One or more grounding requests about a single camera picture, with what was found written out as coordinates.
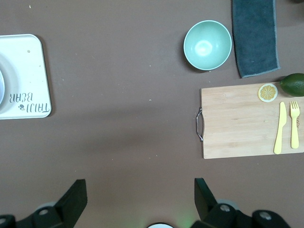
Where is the dark grey cloth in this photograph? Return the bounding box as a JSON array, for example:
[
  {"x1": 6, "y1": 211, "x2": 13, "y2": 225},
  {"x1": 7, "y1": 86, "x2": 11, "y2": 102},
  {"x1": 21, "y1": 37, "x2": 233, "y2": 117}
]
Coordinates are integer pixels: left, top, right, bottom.
[{"x1": 232, "y1": 0, "x2": 281, "y2": 78}]

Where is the cream bear print tray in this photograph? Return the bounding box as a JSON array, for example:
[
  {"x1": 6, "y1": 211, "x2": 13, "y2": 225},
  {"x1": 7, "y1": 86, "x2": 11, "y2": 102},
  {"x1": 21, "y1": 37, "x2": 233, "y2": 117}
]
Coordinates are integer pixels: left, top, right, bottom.
[{"x1": 0, "y1": 34, "x2": 52, "y2": 120}]

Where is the wooden cutting board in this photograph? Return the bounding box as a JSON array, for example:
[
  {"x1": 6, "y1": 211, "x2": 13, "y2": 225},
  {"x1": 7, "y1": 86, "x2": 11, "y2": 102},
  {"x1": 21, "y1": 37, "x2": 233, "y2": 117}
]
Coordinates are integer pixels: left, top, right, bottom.
[{"x1": 196, "y1": 82, "x2": 304, "y2": 160}]

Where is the lemon slice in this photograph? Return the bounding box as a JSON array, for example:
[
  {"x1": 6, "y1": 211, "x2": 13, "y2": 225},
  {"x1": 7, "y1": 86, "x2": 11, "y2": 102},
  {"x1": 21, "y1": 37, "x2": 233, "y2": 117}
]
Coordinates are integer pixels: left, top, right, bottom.
[{"x1": 258, "y1": 83, "x2": 278, "y2": 103}]

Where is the white round plate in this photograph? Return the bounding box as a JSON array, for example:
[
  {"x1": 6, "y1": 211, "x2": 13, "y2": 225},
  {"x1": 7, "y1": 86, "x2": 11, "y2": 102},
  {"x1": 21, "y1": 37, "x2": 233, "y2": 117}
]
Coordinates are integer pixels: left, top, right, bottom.
[{"x1": 0, "y1": 68, "x2": 5, "y2": 112}]

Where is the mint green bowl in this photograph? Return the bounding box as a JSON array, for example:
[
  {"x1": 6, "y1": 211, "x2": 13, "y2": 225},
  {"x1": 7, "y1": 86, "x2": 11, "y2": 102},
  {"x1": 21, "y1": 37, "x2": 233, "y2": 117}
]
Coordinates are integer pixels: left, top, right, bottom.
[{"x1": 183, "y1": 19, "x2": 233, "y2": 71}]

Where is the green avocado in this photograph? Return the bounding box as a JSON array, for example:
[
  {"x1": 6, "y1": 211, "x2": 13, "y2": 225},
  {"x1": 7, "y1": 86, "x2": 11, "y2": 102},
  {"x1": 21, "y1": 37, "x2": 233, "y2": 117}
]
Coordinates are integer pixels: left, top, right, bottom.
[{"x1": 279, "y1": 73, "x2": 304, "y2": 97}]

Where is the yellow plastic knife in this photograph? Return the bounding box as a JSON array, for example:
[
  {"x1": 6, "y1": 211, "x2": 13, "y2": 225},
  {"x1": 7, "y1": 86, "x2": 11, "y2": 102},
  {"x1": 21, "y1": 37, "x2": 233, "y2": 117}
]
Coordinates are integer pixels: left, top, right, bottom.
[{"x1": 273, "y1": 102, "x2": 287, "y2": 155}]

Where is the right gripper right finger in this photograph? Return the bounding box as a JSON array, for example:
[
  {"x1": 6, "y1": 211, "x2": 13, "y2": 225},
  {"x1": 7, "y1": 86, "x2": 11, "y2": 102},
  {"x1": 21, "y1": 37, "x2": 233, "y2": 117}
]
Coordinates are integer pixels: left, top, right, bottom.
[{"x1": 187, "y1": 178, "x2": 292, "y2": 228}]

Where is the brown table cover sheet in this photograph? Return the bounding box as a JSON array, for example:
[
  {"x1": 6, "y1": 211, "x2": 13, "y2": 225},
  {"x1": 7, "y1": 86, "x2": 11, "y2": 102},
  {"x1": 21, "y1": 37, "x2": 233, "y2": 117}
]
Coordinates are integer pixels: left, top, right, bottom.
[{"x1": 0, "y1": 0, "x2": 304, "y2": 228}]

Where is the yellow plastic fork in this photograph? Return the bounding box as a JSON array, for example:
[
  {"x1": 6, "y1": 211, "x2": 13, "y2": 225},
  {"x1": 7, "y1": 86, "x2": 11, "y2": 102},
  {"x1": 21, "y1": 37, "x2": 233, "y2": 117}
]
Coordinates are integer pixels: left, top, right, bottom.
[{"x1": 289, "y1": 100, "x2": 300, "y2": 150}]

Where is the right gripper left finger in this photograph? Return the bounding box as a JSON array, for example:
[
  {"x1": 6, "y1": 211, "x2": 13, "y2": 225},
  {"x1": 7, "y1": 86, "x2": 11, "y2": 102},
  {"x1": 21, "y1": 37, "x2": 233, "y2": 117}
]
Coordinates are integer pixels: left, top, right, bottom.
[{"x1": 0, "y1": 179, "x2": 87, "y2": 228}]

